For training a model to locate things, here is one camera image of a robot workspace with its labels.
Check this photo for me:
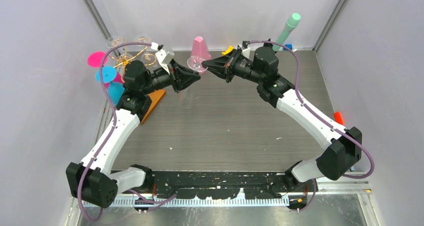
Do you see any blue block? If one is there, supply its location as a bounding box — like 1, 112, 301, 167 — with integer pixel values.
285, 44, 293, 50

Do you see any blue wine glass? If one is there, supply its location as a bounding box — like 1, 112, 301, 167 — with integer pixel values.
102, 66, 125, 106

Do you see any clear wine glass back right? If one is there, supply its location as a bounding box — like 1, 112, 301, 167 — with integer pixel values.
133, 34, 152, 47

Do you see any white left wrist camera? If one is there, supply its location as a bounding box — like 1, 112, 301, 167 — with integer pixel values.
155, 46, 175, 75

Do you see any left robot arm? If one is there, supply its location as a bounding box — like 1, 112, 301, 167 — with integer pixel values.
65, 60, 201, 209

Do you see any clear wine glass back left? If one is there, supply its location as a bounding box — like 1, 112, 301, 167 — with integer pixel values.
106, 36, 125, 48

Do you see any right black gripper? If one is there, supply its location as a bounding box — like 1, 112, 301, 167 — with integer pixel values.
201, 48, 264, 85

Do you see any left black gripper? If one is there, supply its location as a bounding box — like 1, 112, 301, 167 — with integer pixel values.
141, 59, 200, 95

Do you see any mint green microphone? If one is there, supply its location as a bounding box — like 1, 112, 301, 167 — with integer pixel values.
276, 12, 301, 45

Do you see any gold wire glass rack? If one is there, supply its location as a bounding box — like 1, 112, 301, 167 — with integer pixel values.
108, 37, 156, 73

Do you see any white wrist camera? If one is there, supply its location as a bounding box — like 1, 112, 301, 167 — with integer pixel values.
155, 46, 175, 75
239, 45, 251, 58

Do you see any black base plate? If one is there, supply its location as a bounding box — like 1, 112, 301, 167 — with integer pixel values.
134, 171, 318, 200

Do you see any pink wine glass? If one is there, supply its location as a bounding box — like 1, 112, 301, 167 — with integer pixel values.
87, 51, 106, 67

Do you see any pink metronome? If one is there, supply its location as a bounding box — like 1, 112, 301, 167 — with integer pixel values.
191, 36, 212, 60

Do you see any yellow block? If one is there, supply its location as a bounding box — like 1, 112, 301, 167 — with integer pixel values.
221, 45, 234, 56

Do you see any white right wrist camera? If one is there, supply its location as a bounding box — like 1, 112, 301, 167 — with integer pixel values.
239, 45, 251, 58

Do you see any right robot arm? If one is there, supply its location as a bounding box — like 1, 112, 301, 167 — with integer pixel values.
202, 46, 362, 191

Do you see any red block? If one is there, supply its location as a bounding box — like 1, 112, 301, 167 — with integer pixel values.
333, 111, 344, 125

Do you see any short ribbed clear glass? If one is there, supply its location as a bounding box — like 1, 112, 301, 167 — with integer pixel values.
140, 52, 159, 68

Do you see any black tripod stand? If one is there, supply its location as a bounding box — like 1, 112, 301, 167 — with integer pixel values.
263, 38, 273, 49

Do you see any tall clear wine glass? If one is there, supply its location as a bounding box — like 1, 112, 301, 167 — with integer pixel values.
179, 55, 207, 109

